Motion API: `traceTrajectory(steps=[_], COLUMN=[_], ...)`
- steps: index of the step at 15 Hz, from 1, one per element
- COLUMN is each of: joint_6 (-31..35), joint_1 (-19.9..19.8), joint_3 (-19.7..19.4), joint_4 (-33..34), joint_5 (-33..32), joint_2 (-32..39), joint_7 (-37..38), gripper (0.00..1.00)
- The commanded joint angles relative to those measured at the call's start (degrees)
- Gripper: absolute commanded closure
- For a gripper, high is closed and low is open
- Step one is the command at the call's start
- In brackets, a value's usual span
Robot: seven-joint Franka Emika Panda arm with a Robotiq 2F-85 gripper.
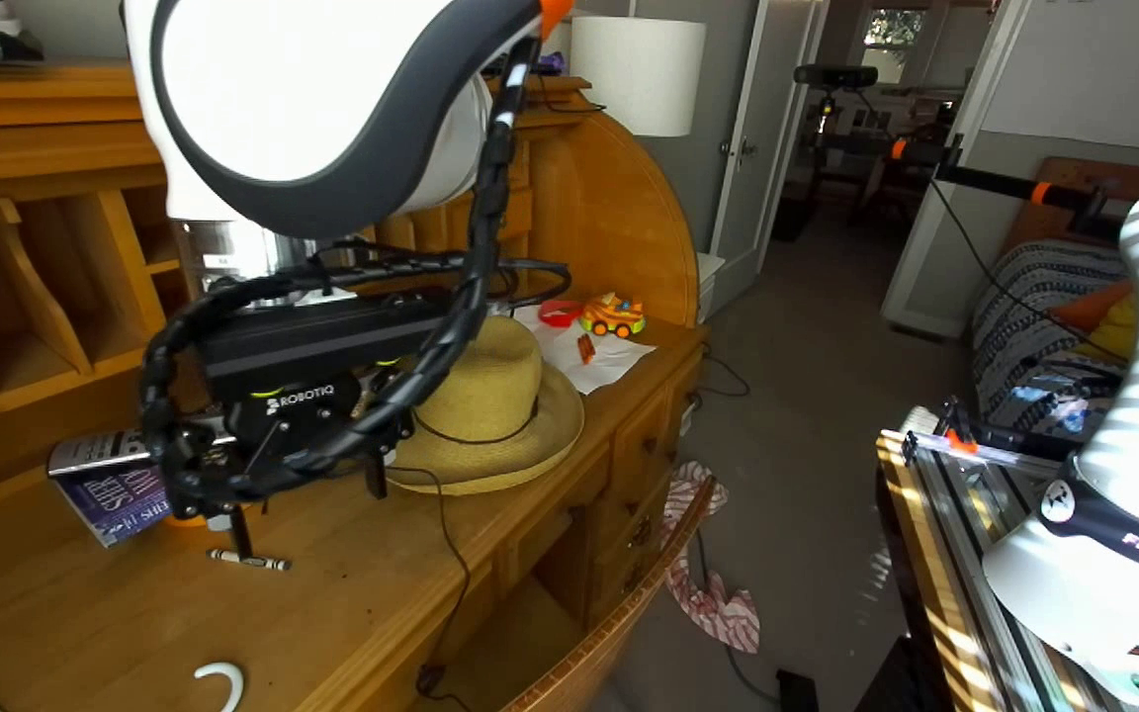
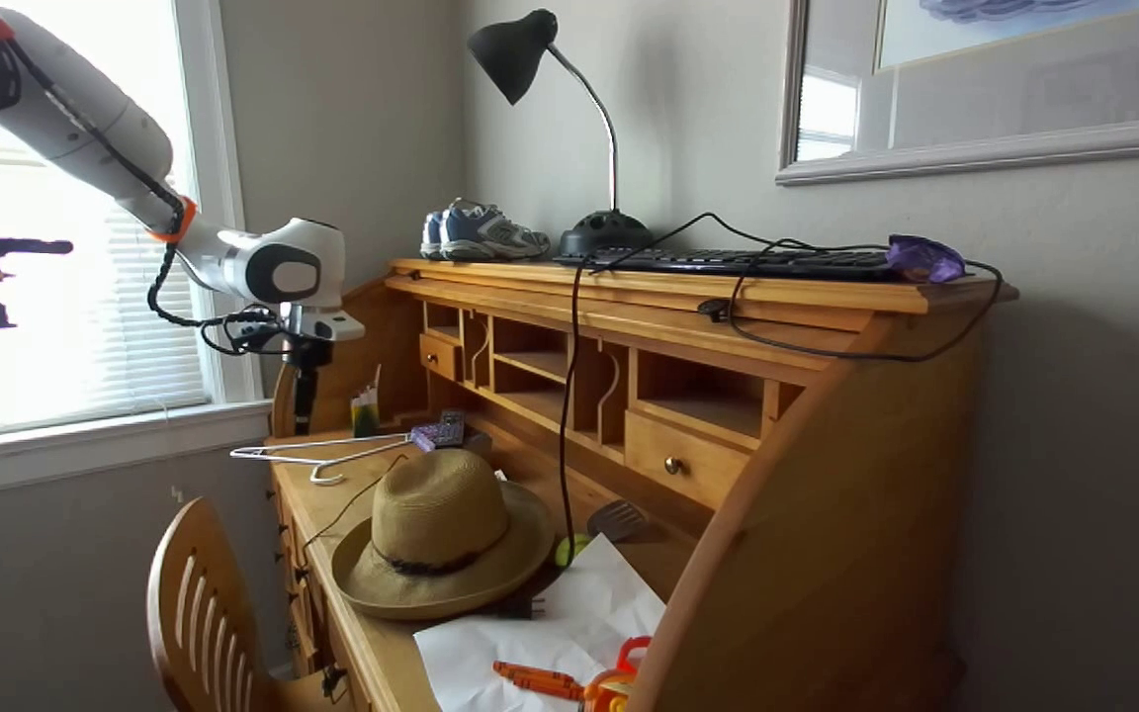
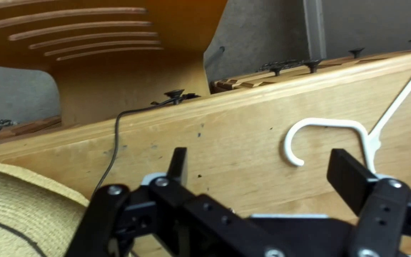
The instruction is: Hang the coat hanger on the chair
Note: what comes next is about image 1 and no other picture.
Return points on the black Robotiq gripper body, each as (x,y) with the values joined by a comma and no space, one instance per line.
(293,412)

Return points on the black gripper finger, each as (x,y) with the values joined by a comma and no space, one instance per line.
(244,529)
(377,472)

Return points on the white plastic coat hanger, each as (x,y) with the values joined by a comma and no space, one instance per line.
(219,671)

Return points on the wooden slatted chair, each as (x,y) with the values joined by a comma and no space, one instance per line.
(593,648)

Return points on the small silver pen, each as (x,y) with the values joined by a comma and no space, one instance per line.
(268,563)

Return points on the wooden roll-top desk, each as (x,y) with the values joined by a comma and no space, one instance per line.
(334,607)

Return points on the tan straw hat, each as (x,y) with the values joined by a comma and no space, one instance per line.
(502,409)

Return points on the small orange toy piece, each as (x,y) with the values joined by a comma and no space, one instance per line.
(585,351)

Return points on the red round lid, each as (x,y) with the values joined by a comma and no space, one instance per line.
(562,313)

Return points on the yellow orange toy car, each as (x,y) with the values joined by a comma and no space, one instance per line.
(616,319)

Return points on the red white patterned cloth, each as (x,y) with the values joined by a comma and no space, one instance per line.
(712,607)

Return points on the black floor power adapter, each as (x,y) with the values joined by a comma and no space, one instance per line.
(796,691)

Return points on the white lamp shade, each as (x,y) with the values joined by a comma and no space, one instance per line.
(636,74)

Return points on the white door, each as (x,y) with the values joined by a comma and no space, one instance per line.
(779,131)

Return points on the wooden metal robot stand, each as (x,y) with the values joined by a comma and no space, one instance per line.
(937,555)

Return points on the striped grey couch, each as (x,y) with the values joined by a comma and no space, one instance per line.
(1030,331)

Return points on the black pole with orange bands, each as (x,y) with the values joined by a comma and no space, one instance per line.
(991,178)

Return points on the orange cushion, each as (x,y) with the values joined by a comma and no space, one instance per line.
(1097,306)

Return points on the black camera on tripod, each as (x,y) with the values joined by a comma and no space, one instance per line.
(831,77)

